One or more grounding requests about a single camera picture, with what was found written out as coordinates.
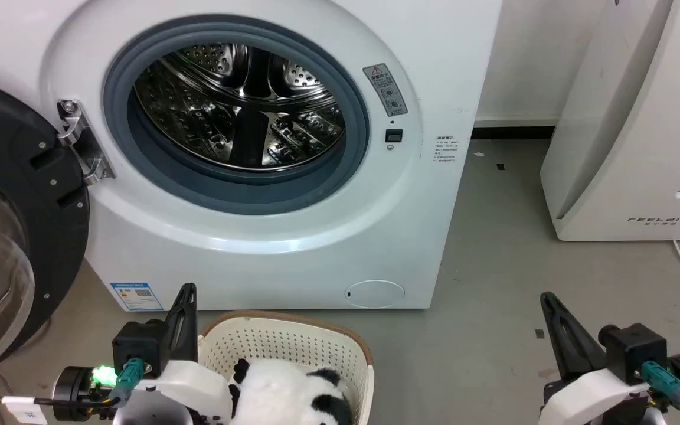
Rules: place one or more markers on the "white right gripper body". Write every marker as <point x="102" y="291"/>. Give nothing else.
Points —
<point x="594" y="398"/>

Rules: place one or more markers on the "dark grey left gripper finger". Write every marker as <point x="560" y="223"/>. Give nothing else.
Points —
<point x="183" y="321"/>

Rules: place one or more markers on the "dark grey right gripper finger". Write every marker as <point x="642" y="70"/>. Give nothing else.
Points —
<point x="570" y="339"/>

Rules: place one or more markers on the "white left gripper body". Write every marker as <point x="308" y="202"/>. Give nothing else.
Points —
<point x="186" y="389"/>

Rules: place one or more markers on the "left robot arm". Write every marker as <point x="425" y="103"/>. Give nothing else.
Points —
<point x="74" y="392"/>

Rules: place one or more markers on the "panda plush toy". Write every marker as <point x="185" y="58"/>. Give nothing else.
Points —
<point x="281" y="395"/>

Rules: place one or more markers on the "black washing machine door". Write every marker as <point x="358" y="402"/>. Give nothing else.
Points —
<point x="51" y="195"/>

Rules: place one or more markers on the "metal washing machine door hinge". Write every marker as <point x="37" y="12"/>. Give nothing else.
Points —
<point x="83" y="144"/>

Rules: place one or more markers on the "stainless steel washing machine drum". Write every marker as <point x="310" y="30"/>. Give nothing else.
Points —
<point x="239" y="109"/>

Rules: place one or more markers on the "blue energy label sticker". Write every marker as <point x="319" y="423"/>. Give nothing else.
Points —
<point x="137" y="296"/>

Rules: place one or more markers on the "cream perforated laundry basket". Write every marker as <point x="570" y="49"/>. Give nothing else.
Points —
<point x="281" y="342"/>

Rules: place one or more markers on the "white front-load washing machine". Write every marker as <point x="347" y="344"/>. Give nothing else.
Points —
<point x="293" y="260"/>

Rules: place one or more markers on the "grey rubber door gasket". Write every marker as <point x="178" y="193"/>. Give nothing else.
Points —
<point x="157" y="177"/>

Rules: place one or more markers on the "oval white filter cover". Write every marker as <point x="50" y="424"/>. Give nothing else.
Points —
<point x="374" y="293"/>

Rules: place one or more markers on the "white air purifier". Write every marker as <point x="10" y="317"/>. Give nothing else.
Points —
<point x="617" y="147"/>

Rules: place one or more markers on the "small printed text sticker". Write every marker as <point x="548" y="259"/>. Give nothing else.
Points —
<point x="446" y="150"/>

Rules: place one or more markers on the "black door latch socket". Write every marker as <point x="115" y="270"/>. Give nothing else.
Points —
<point x="394" y="136"/>

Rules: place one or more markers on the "grey warning sticker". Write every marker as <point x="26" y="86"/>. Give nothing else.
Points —
<point x="385" y="88"/>

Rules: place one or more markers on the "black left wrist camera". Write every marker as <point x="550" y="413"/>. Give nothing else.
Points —
<point x="139" y="348"/>

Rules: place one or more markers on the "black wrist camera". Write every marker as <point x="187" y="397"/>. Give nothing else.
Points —
<point x="635" y="351"/>
<point x="139" y="348"/>

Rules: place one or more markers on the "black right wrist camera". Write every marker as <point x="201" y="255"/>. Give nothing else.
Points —
<point x="635" y="351"/>

